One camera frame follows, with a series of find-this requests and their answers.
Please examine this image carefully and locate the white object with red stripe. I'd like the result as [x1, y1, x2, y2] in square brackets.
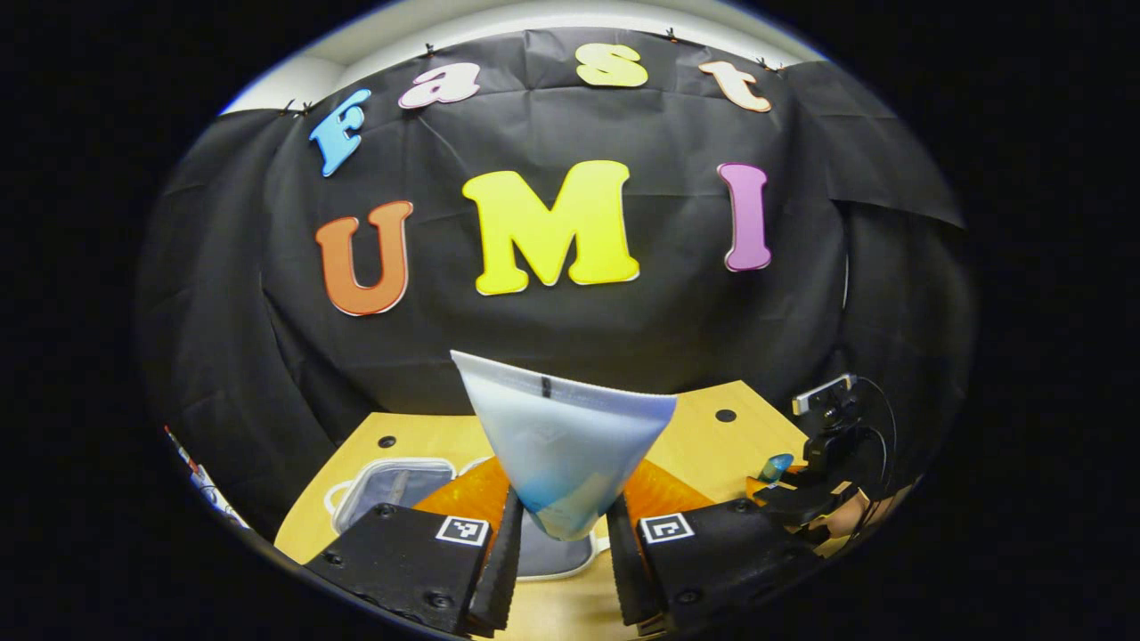
[165, 426, 252, 531]

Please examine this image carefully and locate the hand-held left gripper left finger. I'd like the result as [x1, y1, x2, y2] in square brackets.
[303, 456, 526, 637]

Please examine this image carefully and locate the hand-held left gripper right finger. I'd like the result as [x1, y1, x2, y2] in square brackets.
[606, 458, 825, 637]

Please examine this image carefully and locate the black backdrop cloth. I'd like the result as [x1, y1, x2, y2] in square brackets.
[134, 27, 976, 544]

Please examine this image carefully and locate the black cable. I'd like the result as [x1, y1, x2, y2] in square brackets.
[853, 376, 899, 504]

